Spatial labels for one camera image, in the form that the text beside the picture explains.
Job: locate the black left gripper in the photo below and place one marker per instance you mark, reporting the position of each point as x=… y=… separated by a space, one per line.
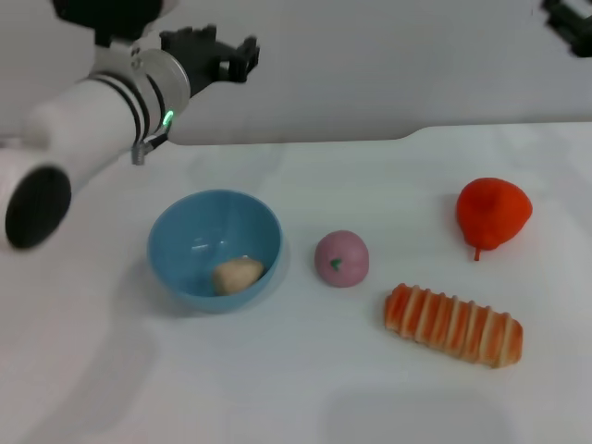
x=199 y=65

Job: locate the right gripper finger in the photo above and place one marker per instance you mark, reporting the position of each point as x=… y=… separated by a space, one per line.
x=571 y=23

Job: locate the blue bowl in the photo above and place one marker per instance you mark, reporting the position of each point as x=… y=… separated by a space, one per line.
x=194 y=236

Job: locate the beige egg yolk pastry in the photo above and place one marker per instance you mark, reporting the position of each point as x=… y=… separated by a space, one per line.
x=237 y=275

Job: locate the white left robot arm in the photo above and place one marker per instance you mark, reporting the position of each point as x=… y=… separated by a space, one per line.
x=92 y=129

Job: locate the red pear toy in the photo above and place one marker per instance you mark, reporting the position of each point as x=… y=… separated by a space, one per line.
x=495 y=213

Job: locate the pink round fruit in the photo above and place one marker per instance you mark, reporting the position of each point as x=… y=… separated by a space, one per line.
x=342 y=259

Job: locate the orange striped bread loaf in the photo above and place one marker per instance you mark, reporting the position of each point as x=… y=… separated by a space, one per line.
x=453 y=328

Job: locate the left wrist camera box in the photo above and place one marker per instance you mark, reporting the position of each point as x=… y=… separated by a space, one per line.
x=106 y=14

